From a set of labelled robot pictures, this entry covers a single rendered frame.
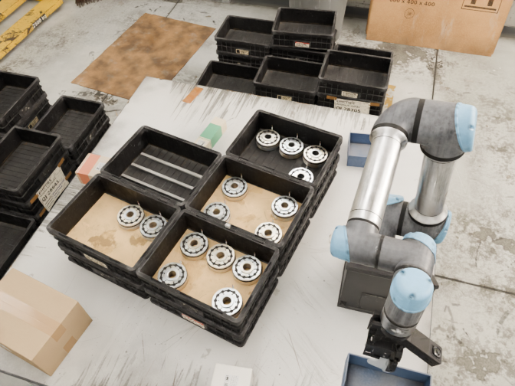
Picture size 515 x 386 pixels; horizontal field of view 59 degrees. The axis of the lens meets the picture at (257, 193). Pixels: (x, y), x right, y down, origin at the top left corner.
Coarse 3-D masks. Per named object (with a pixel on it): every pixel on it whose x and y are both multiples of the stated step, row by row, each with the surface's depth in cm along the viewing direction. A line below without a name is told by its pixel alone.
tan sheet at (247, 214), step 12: (216, 192) 184; (252, 192) 184; (264, 192) 183; (228, 204) 180; (240, 204) 180; (252, 204) 180; (264, 204) 180; (300, 204) 179; (240, 216) 177; (252, 216) 176; (264, 216) 176; (252, 228) 173
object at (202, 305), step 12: (180, 216) 165; (192, 216) 166; (168, 228) 162; (228, 228) 161; (252, 240) 158; (276, 252) 155; (144, 264) 153; (144, 276) 150; (264, 276) 149; (168, 288) 148; (192, 300) 145; (252, 300) 144; (216, 312) 142; (240, 312) 142; (240, 324) 142
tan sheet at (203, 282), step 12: (180, 240) 171; (180, 252) 168; (240, 252) 167; (192, 264) 164; (204, 264) 164; (264, 264) 163; (156, 276) 162; (192, 276) 161; (204, 276) 161; (216, 276) 161; (228, 276) 161; (192, 288) 158; (204, 288) 158; (216, 288) 158; (240, 288) 158; (252, 288) 158; (204, 300) 155
